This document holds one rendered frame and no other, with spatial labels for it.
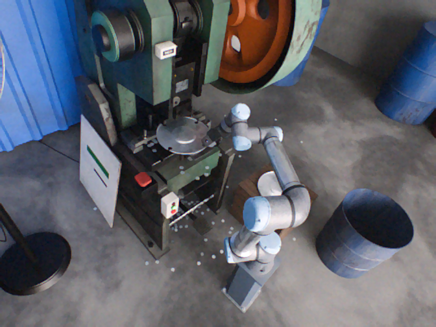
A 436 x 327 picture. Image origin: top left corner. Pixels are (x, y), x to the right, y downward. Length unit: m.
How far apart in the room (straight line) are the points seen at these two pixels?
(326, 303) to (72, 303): 1.51
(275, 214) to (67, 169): 1.89
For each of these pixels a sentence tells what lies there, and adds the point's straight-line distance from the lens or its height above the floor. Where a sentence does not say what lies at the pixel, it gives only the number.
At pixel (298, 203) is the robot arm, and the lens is 1.07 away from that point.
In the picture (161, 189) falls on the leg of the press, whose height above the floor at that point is 0.64.
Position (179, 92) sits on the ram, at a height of 1.03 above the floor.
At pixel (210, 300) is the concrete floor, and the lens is 2.01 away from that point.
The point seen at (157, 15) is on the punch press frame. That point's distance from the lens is 1.19.
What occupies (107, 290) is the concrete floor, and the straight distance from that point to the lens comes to 2.04.
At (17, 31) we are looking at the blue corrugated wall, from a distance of 2.42.
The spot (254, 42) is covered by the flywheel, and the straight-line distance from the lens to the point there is 1.59.
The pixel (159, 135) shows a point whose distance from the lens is 1.63.
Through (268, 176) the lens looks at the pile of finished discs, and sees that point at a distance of 2.10.
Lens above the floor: 1.90
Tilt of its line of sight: 47 degrees down
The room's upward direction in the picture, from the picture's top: 12 degrees clockwise
